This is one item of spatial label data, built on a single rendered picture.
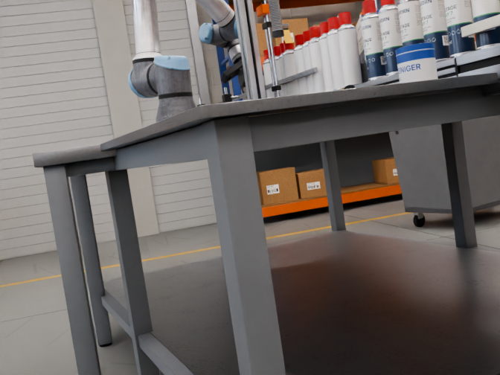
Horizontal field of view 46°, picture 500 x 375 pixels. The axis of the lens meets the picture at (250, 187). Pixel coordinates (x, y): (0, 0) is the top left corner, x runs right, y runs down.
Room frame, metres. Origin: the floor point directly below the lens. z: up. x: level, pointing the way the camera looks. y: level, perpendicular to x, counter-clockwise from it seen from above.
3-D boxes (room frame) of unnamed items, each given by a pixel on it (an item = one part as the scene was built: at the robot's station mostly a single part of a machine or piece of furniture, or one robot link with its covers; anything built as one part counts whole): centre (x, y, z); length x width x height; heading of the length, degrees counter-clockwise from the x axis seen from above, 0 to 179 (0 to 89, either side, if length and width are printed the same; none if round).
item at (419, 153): (4.23, -1.53, 0.48); 0.89 x 0.63 x 0.96; 121
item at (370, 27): (1.53, -0.37, 0.98); 0.05 x 0.05 x 0.20
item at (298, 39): (1.88, -0.22, 0.98); 0.05 x 0.05 x 0.20
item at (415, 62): (1.11, -0.34, 0.87); 0.07 x 0.07 x 0.07
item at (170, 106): (2.02, 0.21, 0.92); 0.15 x 0.15 x 0.10
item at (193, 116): (2.14, -0.22, 0.82); 2.10 x 1.50 x 0.02; 23
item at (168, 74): (2.02, 0.21, 1.04); 0.13 x 0.12 x 0.14; 42
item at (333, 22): (1.68, -0.30, 0.98); 0.05 x 0.05 x 0.20
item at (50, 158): (2.20, 0.25, 0.81); 0.90 x 0.90 x 0.04; 12
